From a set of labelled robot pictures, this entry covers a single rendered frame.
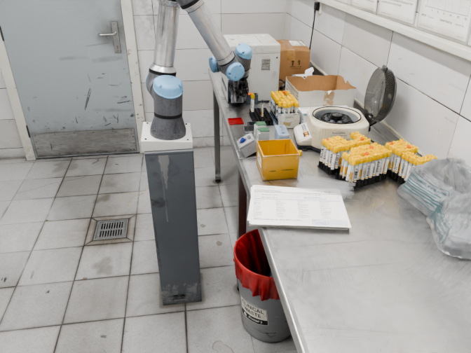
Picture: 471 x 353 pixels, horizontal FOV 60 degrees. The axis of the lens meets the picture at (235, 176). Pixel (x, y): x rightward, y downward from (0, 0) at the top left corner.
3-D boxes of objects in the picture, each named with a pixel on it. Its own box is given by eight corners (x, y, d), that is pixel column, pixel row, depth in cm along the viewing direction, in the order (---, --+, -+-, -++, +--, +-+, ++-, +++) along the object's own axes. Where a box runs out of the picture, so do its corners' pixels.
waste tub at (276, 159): (255, 164, 158) (256, 140, 153) (289, 162, 160) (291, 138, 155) (261, 181, 147) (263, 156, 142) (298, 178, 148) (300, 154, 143)
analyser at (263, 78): (221, 87, 241) (220, 34, 226) (267, 85, 245) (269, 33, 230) (228, 105, 215) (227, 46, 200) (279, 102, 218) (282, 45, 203)
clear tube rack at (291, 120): (268, 113, 205) (268, 99, 201) (287, 112, 206) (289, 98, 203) (277, 129, 187) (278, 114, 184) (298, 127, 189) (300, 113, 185)
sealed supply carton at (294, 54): (266, 67, 281) (267, 39, 272) (300, 67, 281) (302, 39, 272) (270, 80, 254) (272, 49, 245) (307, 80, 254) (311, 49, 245)
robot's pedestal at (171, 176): (162, 305, 210) (144, 153, 166) (162, 278, 227) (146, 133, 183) (201, 301, 212) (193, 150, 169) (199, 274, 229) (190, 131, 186)
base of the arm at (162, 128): (146, 138, 168) (145, 115, 163) (154, 125, 181) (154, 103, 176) (182, 141, 167) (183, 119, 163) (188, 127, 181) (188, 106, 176)
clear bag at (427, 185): (387, 190, 142) (398, 141, 132) (425, 180, 147) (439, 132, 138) (446, 232, 121) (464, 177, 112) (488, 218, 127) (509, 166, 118)
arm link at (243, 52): (231, 43, 180) (249, 39, 182) (229, 62, 189) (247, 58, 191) (237, 55, 176) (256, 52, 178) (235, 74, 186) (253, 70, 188)
